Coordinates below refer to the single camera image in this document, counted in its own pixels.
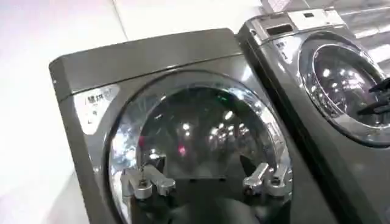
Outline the grey dryer with white panel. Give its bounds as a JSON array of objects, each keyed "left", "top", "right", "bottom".
[{"left": 236, "top": 7, "right": 390, "bottom": 224}]

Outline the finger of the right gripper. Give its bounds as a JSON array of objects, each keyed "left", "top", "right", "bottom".
[
  {"left": 368, "top": 77, "right": 390, "bottom": 94},
  {"left": 356, "top": 99, "right": 390, "bottom": 117}
]

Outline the grey dryer with plain top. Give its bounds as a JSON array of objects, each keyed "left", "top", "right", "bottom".
[{"left": 48, "top": 27, "right": 339, "bottom": 224}]

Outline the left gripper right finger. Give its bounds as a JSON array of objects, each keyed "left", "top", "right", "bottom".
[{"left": 239, "top": 155, "right": 293, "bottom": 197}]

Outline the round glass dryer door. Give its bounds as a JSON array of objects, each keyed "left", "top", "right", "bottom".
[
  {"left": 297, "top": 31, "right": 390, "bottom": 149},
  {"left": 103, "top": 69, "right": 293, "bottom": 224}
]

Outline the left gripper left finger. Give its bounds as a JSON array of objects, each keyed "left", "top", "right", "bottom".
[{"left": 120, "top": 155, "right": 177, "bottom": 200}]

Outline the white label sticker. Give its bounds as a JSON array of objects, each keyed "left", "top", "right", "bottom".
[
  {"left": 273, "top": 35, "right": 303, "bottom": 65},
  {"left": 74, "top": 84, "right": 121, "bottom": 136}
]

